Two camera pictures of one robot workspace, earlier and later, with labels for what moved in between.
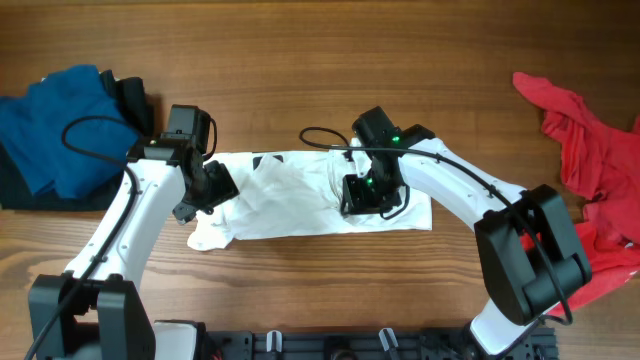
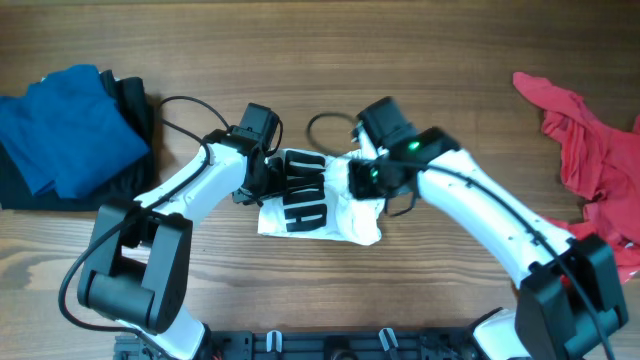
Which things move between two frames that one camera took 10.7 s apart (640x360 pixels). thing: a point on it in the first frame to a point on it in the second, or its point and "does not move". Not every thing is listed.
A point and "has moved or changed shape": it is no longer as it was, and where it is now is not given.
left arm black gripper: x=223 y=188 to x=275 y=185
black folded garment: x=18 y=194 does not move
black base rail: x=367 y=344 does not move
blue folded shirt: x=31 y=127 does not move
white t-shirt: x=283 y=193 has moved or changed shape
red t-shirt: x=600 y=164 does not move
